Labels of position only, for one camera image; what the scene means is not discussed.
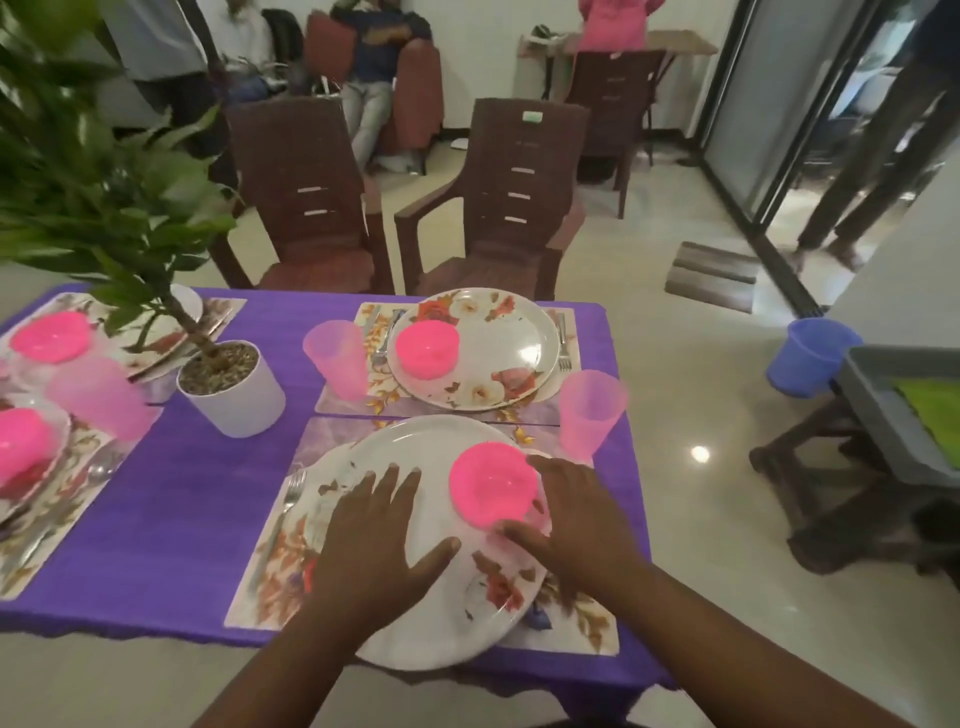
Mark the person's right hand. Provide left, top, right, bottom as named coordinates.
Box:
left=491, top=455, right=650, bottom=609

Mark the person's left hand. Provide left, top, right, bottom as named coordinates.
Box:
left=307, top=463, right=463, bottom=639

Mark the steel spoon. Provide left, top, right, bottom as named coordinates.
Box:
left=369, top=307, right=408, bottom=370
left=83, top=449, right=127, bottom=487

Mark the steel table knife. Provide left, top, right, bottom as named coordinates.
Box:
left=0, top=479, right=100, bottom=580

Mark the person's right forearm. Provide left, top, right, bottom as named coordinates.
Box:
left=592, top=562, right=913, bottom=728

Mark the purple cloth table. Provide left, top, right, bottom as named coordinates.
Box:
left=0, top=284, right=676, bottom=721

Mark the green plant with white pot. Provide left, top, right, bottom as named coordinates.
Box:
left=0, top=0, right=286, bottom=440

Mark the blue waste bin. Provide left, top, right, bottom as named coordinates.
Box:
left=766, top=317, right=864, bottom=399

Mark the brown plastic chair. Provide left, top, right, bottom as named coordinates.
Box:
left=393, top=97, right=590, bottom=301
left=562, top=48, right=669, bottom=220
left=209, top=97, right=397, bottom=295

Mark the grey striped doormat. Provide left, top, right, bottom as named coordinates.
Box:
left=663, top=241, right=763, bottom=315

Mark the grey plastic tray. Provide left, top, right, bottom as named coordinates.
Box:
left=834, top=344, right=960, bottom=489

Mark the green cloth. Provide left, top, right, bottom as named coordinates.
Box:
left=892, top=377, right=960, bottom=470

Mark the red sofa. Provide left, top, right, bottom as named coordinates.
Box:
left=303, top=11, right=445, bottom=174

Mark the wooden folding table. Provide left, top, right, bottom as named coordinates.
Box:
left=517, top=29, right=720, bottom=103

